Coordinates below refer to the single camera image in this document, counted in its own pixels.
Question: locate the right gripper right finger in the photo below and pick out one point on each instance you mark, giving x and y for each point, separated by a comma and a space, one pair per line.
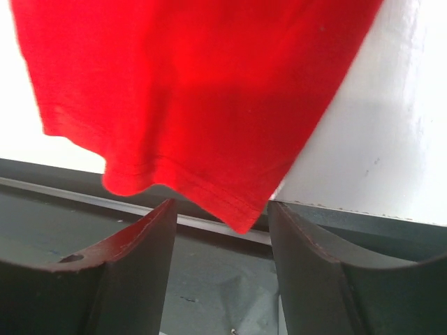
329, 285

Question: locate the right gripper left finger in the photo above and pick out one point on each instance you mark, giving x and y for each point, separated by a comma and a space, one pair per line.
116, 286

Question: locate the red t shirt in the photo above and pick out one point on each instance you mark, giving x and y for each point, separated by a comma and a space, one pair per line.
213, 99

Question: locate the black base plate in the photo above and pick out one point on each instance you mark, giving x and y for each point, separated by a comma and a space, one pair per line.
219, 283

